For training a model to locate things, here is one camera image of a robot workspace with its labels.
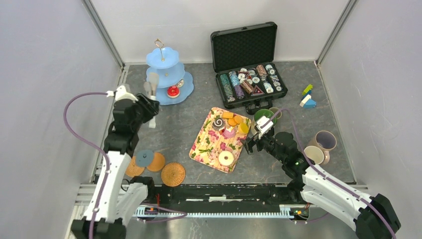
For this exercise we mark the woven rattan coaster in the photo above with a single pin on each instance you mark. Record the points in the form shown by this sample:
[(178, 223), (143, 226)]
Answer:
[(173, 174)]

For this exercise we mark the yellow mug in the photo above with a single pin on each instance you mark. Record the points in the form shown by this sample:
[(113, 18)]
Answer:
[(315, 154)]

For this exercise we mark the small beige cup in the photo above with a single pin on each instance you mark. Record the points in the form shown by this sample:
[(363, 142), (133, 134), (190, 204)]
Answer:
[(276, 111)]

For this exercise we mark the silver serving tongs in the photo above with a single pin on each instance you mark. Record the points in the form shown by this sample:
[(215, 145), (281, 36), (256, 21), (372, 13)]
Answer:
[(150, 87)]

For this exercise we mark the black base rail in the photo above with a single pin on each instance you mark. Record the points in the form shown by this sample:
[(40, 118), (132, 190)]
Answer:
[(269, 192)]

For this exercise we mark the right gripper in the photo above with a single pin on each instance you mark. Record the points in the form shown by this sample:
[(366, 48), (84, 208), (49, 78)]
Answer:
[(248, 143)]

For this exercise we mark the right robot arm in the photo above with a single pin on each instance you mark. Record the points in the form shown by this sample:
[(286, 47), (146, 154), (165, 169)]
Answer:
[(370, 217)]

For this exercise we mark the round orange biscuit lower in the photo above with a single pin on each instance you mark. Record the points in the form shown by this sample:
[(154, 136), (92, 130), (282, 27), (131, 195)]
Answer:
[(232, 122)]

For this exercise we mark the beige mug purple inside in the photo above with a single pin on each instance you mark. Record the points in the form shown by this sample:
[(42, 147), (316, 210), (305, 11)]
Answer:
[(326, 141)]

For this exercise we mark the chocolate swirl cake roll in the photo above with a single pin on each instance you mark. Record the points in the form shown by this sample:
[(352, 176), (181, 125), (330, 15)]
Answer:
[(218, 124)]

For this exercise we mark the red glazed donut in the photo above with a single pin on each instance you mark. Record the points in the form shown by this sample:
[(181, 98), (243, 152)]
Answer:
[(173, 91)]

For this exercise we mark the black poker chip case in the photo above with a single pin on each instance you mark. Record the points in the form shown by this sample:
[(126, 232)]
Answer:
[(246, 75)]

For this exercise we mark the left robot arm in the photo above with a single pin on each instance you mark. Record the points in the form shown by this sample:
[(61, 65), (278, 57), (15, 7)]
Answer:
[(108, 214)]

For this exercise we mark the chocolate sprinkled donut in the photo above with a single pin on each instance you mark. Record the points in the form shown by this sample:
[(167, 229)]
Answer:
[(180, 83)]

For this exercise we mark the blue smiley coaster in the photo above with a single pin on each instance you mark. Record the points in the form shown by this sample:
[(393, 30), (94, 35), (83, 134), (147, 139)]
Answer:
[(144, 158)]

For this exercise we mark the blue three-tier cake stand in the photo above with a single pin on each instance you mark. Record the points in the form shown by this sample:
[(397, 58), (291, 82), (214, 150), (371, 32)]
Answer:
[(165, 61)]

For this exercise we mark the white glazed donut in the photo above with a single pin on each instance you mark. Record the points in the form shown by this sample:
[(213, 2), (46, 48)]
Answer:
[(226, 158)]

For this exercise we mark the colourful toy block stack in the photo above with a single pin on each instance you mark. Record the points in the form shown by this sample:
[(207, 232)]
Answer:
[(307, 102)]

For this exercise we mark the square yellow biscuit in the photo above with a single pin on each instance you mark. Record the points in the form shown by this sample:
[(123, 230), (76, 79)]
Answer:
[(227, 115)]

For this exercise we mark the cork coaster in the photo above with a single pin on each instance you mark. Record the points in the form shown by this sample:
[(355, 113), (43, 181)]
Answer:
[(157, 163)]

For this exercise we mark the floral rectangular tray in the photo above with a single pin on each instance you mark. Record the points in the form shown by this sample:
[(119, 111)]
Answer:
[(209, 143)]

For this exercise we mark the green-inside floral mug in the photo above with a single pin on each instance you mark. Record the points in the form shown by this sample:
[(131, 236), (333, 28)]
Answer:
[(260, 113)]

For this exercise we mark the round orange biscuit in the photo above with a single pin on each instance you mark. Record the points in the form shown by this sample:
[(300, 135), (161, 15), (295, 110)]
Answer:
[(238, 119), (232, 122)]

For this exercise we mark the pink cupcake with topping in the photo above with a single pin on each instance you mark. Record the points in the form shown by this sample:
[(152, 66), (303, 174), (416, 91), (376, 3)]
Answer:
[(229, 132)]

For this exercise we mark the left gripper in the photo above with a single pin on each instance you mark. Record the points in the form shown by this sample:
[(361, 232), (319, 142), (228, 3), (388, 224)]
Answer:
[(151, 107)]

